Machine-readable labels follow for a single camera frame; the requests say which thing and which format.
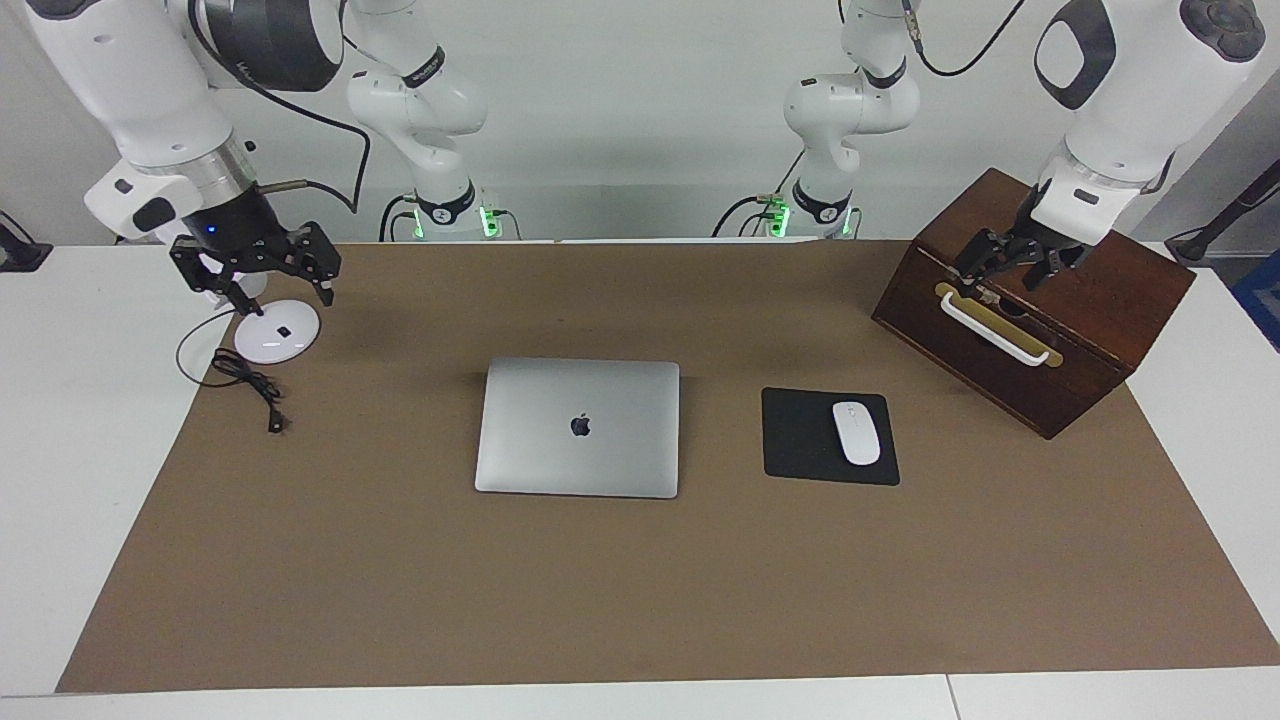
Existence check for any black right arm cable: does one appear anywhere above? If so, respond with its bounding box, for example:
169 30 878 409
185 0 373 213

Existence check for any white round lamp base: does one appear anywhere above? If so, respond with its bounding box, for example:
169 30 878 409
234 298 322 365

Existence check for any white computer mouse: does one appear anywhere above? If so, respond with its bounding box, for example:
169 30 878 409
832 401 882 467

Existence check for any blue object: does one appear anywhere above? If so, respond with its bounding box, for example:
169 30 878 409
1228 250 1280 353

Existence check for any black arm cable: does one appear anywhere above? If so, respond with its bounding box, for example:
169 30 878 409
900 0 1031 78
185 0 373 213

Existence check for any black mouse pad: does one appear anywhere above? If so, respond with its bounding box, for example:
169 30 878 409
761 387 901 487

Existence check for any black base cable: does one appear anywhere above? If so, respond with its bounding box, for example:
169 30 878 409
378 193 419 242
712 195 779 239

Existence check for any black lamp power cord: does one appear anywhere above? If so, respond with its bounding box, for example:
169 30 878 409
176 308 287 434

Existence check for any dark wooden box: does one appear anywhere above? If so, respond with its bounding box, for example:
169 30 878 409
870 167 1197 441

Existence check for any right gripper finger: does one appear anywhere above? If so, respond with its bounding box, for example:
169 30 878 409
172 258 263 318
283 222 342 307

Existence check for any black floor stand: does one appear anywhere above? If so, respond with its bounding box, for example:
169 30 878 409
0 212 53 273

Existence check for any brown table mat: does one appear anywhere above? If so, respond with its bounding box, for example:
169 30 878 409
55 238 1280 694

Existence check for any brass handle plate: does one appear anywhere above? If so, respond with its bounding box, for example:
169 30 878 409
933 282 1063 368

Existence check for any silver grey laptop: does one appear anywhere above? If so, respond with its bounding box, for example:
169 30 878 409
474 357 682 500

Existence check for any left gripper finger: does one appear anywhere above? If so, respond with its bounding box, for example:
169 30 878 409
1020 250 1091 293
953 230 1001 301

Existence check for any black tripod leg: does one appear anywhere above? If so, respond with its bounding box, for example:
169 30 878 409
1165 160 1280 266

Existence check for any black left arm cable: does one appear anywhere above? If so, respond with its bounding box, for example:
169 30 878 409
900 0 1031 78

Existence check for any white box handle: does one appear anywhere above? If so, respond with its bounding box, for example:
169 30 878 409
940 290 1064 368

